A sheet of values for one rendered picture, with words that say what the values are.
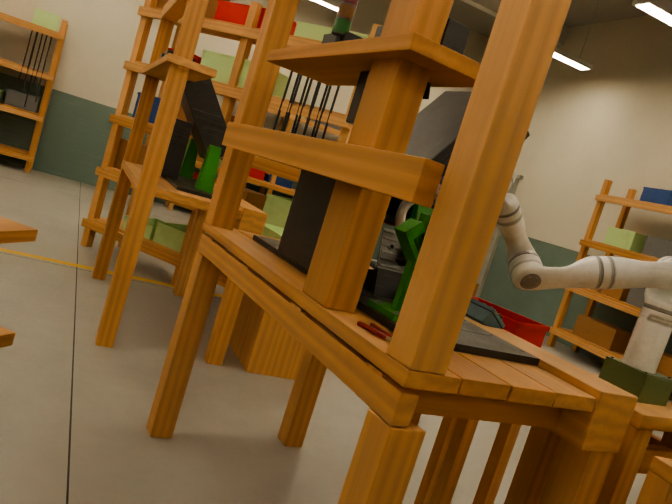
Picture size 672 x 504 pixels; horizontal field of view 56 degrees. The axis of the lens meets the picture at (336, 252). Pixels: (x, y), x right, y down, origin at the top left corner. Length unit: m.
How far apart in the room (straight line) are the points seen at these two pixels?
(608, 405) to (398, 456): 0.58
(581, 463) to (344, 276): 0.73
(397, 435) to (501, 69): 0.72
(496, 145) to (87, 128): 9.67
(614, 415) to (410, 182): 0.78
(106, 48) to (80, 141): 1.46
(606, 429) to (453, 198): 0.74
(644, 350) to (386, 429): 0.94
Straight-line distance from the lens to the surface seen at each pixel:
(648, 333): 1.98
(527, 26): 1.26
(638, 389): 1.96
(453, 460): 2.25
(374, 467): 1.31
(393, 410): 1.27
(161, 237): 5.41
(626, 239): 8.16
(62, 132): 10.66
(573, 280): 1.86
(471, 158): 1.23
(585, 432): 1.66
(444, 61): 1.51
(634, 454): 1.89
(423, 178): 1.25
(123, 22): 10.73
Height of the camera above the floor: 1.18
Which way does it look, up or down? 6 degrees down
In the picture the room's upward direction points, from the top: 17 degrees clockwise
